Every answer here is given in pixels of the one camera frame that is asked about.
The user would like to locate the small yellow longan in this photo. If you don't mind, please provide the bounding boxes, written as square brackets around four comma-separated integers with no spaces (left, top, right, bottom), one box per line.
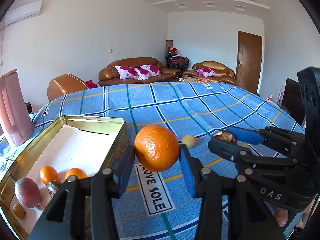
[12,204,25,219]
[181,134,196,148]

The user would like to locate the smooth orange kumquat fruit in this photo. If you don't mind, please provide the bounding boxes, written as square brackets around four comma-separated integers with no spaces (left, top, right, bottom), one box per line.
[39,166,59,185]

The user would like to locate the orange mandarin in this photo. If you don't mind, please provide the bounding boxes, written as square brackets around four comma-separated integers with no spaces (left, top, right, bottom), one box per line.
[134,125,180,172]

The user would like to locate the person's right hand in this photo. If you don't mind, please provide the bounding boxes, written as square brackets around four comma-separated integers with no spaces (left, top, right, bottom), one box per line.
[273,207,305,229]

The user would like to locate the black television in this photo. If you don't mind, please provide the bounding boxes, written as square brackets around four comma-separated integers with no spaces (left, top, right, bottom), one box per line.
[280,77,305,126]

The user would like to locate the gold rectangular tin box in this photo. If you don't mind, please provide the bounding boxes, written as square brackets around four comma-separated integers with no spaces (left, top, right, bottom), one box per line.
[1,115,129,239]

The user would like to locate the brown leather armchair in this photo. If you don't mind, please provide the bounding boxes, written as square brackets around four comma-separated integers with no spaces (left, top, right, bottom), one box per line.
[47,74,100,101]
[182,61,236,85]

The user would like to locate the armchair pink floral cushion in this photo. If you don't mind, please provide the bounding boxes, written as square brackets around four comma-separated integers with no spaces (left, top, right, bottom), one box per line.
[196,67,218,77]

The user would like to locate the low coffee table with items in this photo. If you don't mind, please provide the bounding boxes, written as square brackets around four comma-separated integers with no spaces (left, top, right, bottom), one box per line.
[178,77,218,83]

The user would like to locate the brown wooden door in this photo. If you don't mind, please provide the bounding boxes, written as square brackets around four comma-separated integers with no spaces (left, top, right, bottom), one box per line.
[236,31,263,94]

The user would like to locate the stacked dark chairs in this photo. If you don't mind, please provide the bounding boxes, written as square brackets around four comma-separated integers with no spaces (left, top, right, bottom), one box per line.
[165,52,190,72]

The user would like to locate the pink electric kettle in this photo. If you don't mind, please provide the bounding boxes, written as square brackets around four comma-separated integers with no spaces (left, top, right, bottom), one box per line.
[0,69,34,147]

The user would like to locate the brown leather near armchair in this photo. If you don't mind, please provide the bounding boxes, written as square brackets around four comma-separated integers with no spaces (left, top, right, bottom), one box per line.
[47,74,100,101]

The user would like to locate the brown leather long sofa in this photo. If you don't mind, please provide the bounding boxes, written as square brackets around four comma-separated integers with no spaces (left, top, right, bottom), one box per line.
[99,57,182,86]

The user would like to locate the white wall air conditioner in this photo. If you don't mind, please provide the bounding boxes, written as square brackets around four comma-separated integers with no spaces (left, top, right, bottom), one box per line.
[4,0,42,27]

